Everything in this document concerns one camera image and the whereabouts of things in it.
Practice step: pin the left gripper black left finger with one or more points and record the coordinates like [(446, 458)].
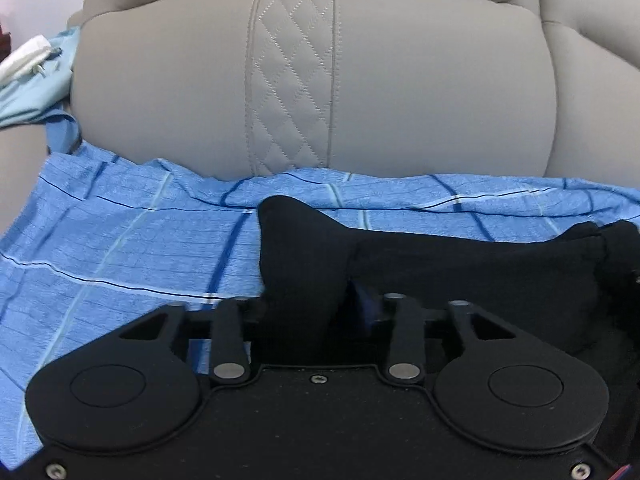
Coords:
[(218, 336)]

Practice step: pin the white cloth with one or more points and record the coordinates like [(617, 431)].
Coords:
[(24, 59)]

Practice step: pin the light blue cloth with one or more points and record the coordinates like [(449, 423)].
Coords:
[(39, 97)]

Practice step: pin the black pants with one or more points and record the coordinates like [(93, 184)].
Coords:
[(578, 292)]

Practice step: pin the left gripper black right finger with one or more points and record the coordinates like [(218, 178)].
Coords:
[(394, 321)]

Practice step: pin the beige padded headboard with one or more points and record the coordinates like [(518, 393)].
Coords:
[(390, 88)]

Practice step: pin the blue plaid bed sheet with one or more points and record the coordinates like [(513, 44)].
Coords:
[(102, 240)]

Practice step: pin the dark wooden side table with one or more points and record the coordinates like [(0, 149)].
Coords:
[(5, 45)]

